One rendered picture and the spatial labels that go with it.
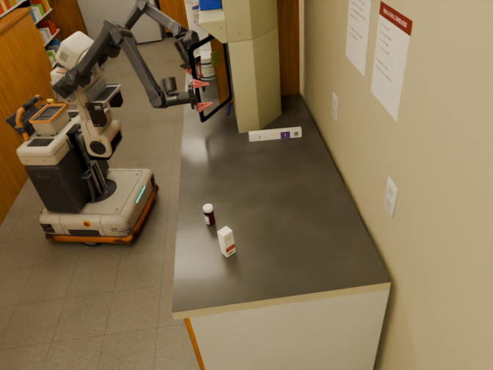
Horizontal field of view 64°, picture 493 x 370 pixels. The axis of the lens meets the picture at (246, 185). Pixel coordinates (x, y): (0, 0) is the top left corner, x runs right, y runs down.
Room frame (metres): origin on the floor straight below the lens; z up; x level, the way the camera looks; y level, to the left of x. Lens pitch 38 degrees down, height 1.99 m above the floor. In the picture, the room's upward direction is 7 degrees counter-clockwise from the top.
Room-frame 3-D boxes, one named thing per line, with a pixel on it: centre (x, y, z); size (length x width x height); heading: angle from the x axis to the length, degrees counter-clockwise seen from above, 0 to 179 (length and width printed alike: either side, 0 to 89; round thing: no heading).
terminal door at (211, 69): (1.98, 0.11, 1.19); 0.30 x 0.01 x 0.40; 146
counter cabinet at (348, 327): (1.78, -0.06, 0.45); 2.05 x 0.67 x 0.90; 2
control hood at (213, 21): (1.95, 0.07, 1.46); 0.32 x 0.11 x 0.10; 2
